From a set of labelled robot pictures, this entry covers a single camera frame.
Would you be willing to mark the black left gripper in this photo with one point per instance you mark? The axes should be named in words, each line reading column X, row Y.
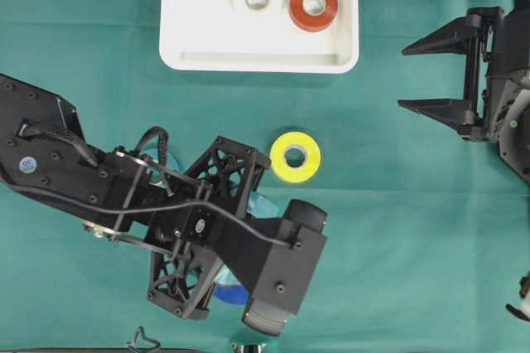
column 182, row 281

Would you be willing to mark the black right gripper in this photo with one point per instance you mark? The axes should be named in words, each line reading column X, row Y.
column 507, row 61

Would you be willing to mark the blue tape roll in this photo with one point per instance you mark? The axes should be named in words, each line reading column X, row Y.
column 232, row 294

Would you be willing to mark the red tape roll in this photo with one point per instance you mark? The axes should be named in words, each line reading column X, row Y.
column 313, row 23

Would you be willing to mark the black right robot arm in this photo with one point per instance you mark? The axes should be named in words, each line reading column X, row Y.
column 513, row 143

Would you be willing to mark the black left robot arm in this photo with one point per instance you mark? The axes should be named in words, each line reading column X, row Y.
column 131, row 195

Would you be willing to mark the yellow tape roll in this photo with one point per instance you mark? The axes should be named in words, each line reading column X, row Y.
column 302, row 142

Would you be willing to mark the teal tape roll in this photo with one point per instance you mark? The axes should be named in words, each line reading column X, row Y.
column 171, row 162

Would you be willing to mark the white plastic case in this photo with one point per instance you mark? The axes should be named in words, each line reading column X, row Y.
column 210, row 35

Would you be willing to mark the metal stand base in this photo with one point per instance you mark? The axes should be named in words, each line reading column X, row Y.
column 239, row 347

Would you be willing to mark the white black object at edge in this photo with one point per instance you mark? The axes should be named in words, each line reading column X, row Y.
column 521, row 312

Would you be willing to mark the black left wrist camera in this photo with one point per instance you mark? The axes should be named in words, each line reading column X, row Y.
column 276, row 276

